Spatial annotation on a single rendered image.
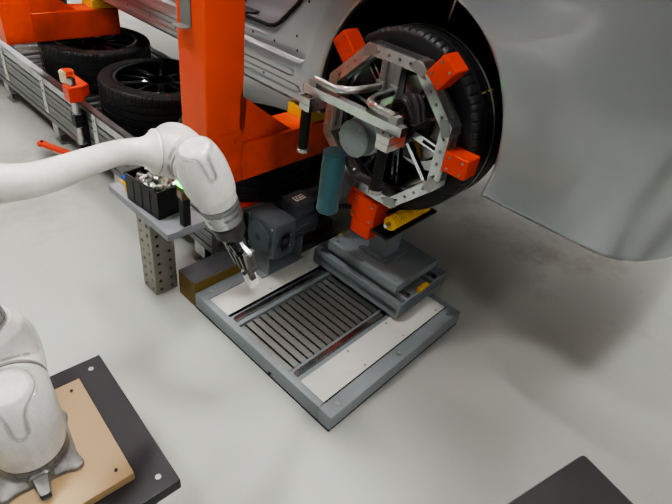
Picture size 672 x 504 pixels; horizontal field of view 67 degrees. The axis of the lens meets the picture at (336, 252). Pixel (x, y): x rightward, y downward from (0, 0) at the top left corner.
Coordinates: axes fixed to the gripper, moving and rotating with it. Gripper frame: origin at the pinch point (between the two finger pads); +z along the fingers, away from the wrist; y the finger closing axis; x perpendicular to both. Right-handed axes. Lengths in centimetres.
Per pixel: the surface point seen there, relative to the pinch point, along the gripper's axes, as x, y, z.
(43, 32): 34, -260, 3
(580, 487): 32, 82, 55
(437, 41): 94, -15, -19
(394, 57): 82, -23, -17
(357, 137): 61, -22, 1
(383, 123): 60, -8, -10
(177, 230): 3, -60, 22
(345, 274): 53, -35, 74
